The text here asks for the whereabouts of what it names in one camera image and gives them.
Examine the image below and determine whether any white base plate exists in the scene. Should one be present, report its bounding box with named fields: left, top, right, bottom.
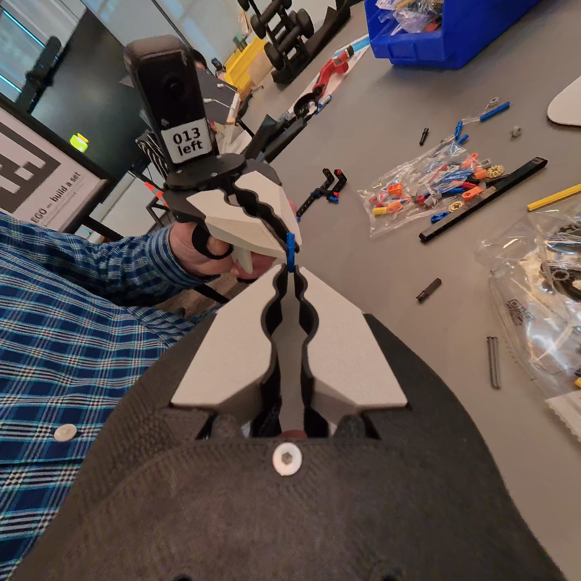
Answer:
left=547, top=75, right=581, bottom=127

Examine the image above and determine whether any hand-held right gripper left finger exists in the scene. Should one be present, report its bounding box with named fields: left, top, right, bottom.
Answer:
left=171, top=263, right=291, bottom=438

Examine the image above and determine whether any black dumbbell rack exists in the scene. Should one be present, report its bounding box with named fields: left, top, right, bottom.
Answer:
left=238, top=0, right=316, bottom=84

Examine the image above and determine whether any white paper packet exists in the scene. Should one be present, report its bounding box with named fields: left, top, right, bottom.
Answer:
left=545, top=392, right=581, bottom=441

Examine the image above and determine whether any black lego frame assembly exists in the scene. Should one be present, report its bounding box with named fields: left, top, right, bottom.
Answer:
left=297, top=168, right=349, bottom=218

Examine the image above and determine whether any black cable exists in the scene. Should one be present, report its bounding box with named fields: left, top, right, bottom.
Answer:
left=195, top=284, right=230, bottom=304

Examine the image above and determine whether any bag of lego parts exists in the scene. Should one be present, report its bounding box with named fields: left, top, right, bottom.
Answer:
left=376, top=0, right=445, bottom=34

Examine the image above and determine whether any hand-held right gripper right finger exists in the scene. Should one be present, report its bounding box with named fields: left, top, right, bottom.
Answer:
left=293, top=264, right=408, bottom=438

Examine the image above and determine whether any grey lego axle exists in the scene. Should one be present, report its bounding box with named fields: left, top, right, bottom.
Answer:
left=487, top=336, right=501, bottom=389

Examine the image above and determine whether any pile of small lego pieces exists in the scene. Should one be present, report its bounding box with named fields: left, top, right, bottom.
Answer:
left=370, top=152, right=505, bottom=223

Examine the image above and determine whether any wall poster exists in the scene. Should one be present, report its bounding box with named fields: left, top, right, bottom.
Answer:
left=0, top=107, right=112, bottom=232

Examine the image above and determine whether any blue storage bin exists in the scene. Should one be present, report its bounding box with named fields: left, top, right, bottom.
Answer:
left=364, top=0, right=543, bottom=70

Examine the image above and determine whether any yellow lego axle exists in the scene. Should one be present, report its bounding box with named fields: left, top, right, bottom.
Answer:
left=527, top=184, right=581, bottom=211

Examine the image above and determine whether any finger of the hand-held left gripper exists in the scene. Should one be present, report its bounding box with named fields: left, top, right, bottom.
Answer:
left=186, top=187, right=288, bottom=257
left=235, top=171, right=301, bottom=238

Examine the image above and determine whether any instruction booklet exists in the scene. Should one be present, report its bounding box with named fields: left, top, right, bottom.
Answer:
left=290, top=34, right=370, bottom=119

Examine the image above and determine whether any clear bag of lego pieces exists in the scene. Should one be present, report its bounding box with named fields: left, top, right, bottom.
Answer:
left=358, top=136, right=504, bottom=239

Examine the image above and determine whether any person's left hand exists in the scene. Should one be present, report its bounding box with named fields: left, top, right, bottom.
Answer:
left=169, top=224, right=281, bottom=283

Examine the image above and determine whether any red lego model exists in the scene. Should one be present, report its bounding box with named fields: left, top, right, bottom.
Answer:
left=311, top=50, right=350, bottom=98

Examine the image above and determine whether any person's left forearm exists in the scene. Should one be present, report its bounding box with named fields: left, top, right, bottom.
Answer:
left=0, top=211, right=209, bottom=309

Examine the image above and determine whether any person's plaid shirt torso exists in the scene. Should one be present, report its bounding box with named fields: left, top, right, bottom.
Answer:
left=0, top=290, right=223, bottom=581

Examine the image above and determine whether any large clear plastic bag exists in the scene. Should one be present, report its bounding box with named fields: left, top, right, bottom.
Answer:
left=474, top=211, right=581, bottom=396

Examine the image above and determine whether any yellow storage bin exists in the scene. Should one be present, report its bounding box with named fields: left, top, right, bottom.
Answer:
left=225, top=36, right=268, bottom=91

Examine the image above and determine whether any long black lego beam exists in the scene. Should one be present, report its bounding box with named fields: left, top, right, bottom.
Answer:
left=419, top=156, right=548, bottom=243

